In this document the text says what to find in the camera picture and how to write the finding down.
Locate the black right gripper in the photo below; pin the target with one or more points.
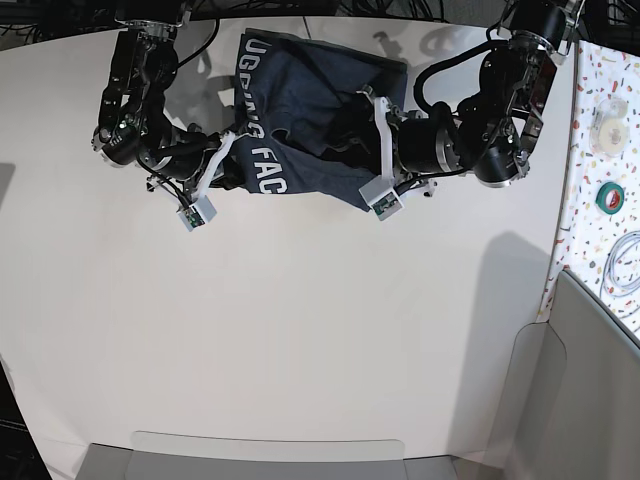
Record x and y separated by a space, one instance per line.
198 169

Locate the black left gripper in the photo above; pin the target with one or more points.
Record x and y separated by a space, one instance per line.
423 146

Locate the blue t-shirt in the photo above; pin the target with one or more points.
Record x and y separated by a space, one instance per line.
288 91

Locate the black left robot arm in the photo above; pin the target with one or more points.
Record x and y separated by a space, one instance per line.
490 134

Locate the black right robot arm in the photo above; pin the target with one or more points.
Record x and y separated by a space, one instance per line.
132 127

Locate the clear tape dispenser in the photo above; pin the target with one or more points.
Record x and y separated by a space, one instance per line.
609 134

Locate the speckled white side table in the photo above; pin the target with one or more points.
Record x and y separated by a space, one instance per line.
601 250

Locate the green tape roll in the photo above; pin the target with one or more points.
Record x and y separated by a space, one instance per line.
610 198

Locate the grey chair front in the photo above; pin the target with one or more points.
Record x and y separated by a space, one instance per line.
168 456

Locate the grey chair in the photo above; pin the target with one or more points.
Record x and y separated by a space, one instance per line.
570 404
168 456

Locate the grey chair right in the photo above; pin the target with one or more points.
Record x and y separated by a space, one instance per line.
570 404

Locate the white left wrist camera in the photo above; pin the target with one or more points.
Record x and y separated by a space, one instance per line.
381 194

